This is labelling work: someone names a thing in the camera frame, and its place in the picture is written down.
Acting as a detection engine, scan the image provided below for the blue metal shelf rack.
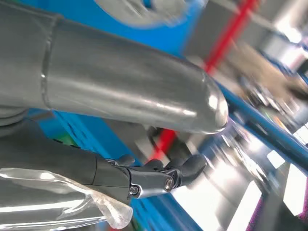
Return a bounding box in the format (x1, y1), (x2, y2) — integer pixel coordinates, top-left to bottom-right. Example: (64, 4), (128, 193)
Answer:
(20, 0), (308, 231)

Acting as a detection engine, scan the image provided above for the clear plastic cover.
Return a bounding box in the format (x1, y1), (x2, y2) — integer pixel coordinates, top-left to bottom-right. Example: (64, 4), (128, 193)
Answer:
(0, 167), (134, 231)

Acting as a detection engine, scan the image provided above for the red barrier belt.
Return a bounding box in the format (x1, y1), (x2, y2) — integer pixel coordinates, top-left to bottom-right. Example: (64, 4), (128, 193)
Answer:
(148, 0), (258, 162)

